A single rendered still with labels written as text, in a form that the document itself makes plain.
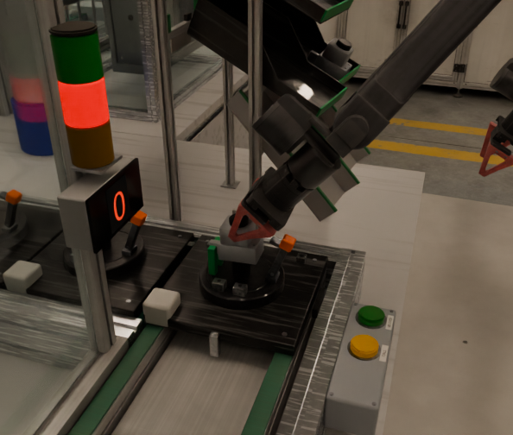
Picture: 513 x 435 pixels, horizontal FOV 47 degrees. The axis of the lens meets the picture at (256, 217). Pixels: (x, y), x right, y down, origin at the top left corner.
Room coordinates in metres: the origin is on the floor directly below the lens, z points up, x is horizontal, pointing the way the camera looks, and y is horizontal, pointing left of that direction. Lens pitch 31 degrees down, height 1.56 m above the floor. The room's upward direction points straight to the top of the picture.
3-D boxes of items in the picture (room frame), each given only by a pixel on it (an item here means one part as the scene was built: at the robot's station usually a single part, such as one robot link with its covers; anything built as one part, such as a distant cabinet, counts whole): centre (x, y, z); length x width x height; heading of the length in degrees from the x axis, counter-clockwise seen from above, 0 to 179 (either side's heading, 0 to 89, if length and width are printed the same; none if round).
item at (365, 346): (0.64, -0.16, 0.96); 0.04 x 0.04 x 0.02
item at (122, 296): (0.87, 0.27, 1.01); 0.24 x 0.24 x 0.13; 72
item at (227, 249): (0.79, 0.04, 1.06); 0.08 x 0.04 x 0.07; 73
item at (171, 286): (0.79, 0.02, 0.96); 0.24 x 0.24 x 0.02; 72
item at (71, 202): (0.64, 0.19, 1.29); 0.12 x 0.05 x 0.25; 162
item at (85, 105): (0.64, 0.19, 1.33); 0.05 x 0.05 x 0.05
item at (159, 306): (0.73, 0.15, 0.97); 0.05 x 0.05 x 0.04; 72
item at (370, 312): (0.71, -0.18, 0.96); 0.04 x 0.04 x 0.02
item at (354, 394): (0.64, -0.16, 0.93); 0.21 x 0.07 x 0.06; 162
